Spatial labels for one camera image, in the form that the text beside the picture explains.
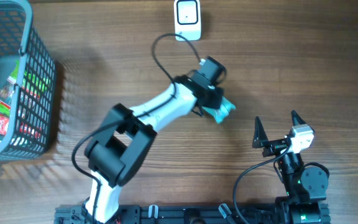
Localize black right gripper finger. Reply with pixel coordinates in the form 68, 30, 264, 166
290, 110, 314, 133
252, 116, 269, 148

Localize teal tissue pack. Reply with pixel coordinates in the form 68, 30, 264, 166
202, 97, 236, 124

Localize green snack bag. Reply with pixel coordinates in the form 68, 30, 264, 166
0, 58, 51, 116

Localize red tissue pack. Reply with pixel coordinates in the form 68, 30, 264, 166
0, 113, 42, 140

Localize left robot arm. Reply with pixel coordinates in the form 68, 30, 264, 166
83, 57, 235, 223

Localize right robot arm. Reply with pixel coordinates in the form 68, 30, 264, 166
252, 111, 331, 224

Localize white barcode scanner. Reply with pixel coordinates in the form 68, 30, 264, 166
173, 0, 201, 41

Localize grey black mesh basket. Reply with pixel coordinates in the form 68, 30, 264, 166
0, 1, 57, 161

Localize black right camera cable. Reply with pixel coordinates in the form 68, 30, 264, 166
232, 143, 292, 224

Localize black camera cable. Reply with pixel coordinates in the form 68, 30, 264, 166
232, 143, 292, 224
71, 32, 202, 224

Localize black left camera cable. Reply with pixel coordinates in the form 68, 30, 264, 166
71, 32, 202, 224

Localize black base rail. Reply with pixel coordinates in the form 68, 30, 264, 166
53, 203, 332, 224

